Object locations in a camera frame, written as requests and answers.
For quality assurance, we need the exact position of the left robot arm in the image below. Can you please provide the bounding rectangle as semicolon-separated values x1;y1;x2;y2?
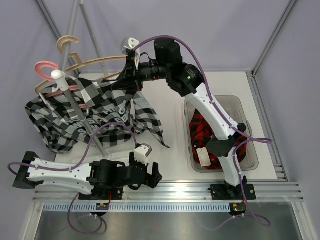
12;151;163;201

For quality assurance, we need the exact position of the grey black plaid shirt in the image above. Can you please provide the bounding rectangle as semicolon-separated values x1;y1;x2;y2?
25;77;167;154

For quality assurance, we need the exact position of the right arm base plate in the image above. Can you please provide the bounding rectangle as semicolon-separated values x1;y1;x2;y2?
208;183;257;200

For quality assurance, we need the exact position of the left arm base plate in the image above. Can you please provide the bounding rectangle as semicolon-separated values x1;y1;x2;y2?
78;183;125;217

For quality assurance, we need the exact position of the aluminium front rail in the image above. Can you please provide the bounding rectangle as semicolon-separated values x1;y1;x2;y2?
32;181;304;202

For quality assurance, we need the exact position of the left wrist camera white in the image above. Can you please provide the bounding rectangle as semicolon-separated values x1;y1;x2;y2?
134;143;153;165

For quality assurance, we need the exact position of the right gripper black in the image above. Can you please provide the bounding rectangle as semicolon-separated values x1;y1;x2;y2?
112;57;170;93

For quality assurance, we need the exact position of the clear plastic bin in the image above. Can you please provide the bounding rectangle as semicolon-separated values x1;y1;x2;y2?
184;95;259;174

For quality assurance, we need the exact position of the red black plaid shirt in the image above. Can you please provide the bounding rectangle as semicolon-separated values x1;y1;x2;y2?
188;109;248;171

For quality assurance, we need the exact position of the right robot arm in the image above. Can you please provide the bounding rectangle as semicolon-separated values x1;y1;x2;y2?
111;36;247;199

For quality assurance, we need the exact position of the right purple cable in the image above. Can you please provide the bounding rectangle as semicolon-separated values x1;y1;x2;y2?
136;35;274;230

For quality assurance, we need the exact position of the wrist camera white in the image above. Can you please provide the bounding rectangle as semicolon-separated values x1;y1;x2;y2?
134;143;153;165
121;37;141;70

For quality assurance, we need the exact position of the slotted cable duct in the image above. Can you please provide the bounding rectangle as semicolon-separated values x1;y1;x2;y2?
43;202;231;213

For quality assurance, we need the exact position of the pink plastic hanger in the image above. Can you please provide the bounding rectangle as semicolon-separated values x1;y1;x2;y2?
34;60;88;111

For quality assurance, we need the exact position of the grey clothes rack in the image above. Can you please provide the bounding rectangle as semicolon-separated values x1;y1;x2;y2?
49;0;138;161

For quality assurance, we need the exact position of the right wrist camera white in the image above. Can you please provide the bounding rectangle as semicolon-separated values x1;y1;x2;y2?
121;37;141;70

